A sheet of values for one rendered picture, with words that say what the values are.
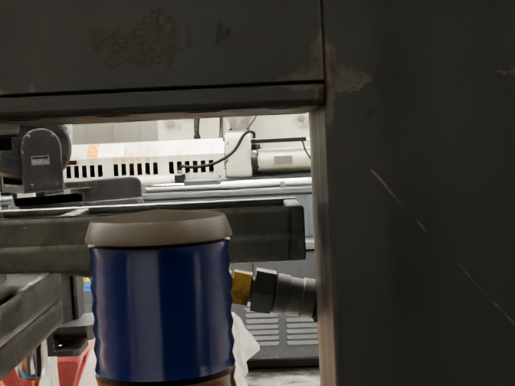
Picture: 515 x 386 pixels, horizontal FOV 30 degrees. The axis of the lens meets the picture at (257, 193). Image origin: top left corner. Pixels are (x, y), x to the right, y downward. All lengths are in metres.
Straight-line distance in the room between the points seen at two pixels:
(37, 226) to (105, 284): 0.23
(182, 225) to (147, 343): 0.03
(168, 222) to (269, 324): 4.80
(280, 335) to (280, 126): 1.24
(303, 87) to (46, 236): 0.15
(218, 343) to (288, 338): 4.79
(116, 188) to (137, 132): 6.08
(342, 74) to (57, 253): 0.16
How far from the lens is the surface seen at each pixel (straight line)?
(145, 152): 5.31
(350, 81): 0.45
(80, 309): 0.91
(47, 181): 0.85
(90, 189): 0.89
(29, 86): 0.46
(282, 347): 5.06
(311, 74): 0.44
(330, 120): 0.44
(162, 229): 0.24
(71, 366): 0.87
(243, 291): 0.59
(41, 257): 0.48
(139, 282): 0.24
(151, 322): 0.24
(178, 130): 5.59
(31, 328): 0.55
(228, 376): 0.26
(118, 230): 0.24
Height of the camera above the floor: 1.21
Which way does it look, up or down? 3 degrees down
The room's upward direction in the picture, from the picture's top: 3 degrees counter-clockwise
